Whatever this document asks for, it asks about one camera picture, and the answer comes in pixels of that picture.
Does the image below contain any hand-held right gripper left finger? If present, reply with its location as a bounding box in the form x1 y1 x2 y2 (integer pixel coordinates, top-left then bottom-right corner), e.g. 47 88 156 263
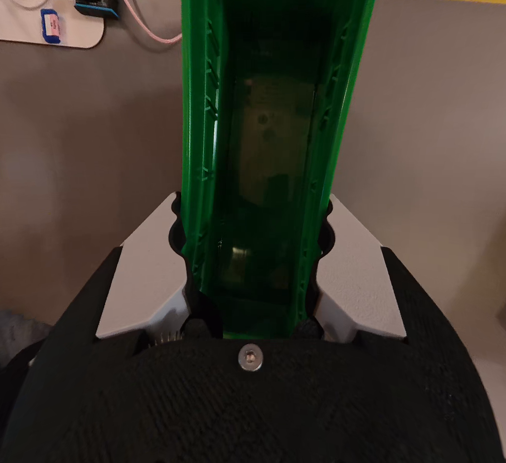
95 191 222 340

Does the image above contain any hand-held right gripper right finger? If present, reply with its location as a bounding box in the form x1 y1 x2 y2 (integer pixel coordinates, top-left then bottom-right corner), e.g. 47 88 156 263
294 193 408 344

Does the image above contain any green plastic bin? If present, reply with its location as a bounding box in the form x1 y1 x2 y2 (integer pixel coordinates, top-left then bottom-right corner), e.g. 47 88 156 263
180 0 386 340

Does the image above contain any blue memory card case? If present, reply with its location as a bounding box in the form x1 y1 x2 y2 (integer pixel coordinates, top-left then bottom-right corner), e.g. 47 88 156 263
40 8 62 45

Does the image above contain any pink cable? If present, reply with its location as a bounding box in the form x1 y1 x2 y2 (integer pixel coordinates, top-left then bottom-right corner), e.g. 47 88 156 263
111 0 184 45

